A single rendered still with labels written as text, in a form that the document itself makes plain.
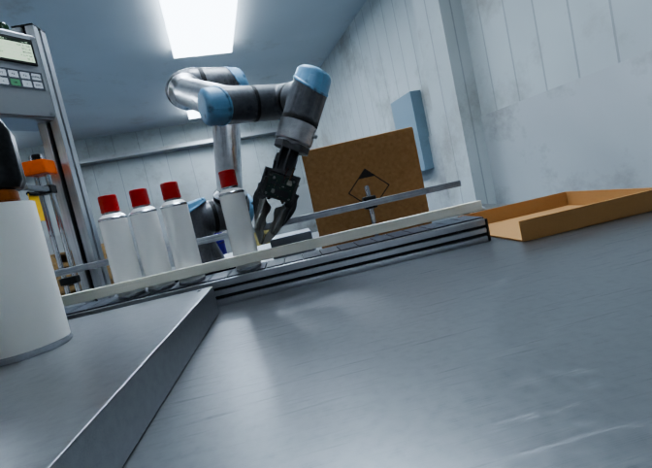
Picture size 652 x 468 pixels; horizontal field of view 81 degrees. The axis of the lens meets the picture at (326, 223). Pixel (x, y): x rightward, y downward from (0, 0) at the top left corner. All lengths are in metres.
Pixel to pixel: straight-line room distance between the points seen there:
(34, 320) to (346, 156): 0.74
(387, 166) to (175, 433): 0.81
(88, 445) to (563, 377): 0.33
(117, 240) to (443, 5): 2.67
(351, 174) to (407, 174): 0.14
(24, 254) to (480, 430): 0.52
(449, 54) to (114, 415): 2.84
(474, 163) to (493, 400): 2.63
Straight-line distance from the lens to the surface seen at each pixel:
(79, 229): 1.03
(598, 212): 0.89
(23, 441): 0.34
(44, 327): 0.59
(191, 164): 7.49
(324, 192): 1.02
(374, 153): 1.02
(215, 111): 0.80
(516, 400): 0.31
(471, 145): 2.89
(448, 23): 3.05
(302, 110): 0.76
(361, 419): 0.31
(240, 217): 0.77
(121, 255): 0.84
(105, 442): 0.34
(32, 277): 0.59
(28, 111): 1.05
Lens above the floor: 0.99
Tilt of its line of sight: 4 degrees down
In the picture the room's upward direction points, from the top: 12 degrees counter-clockwise
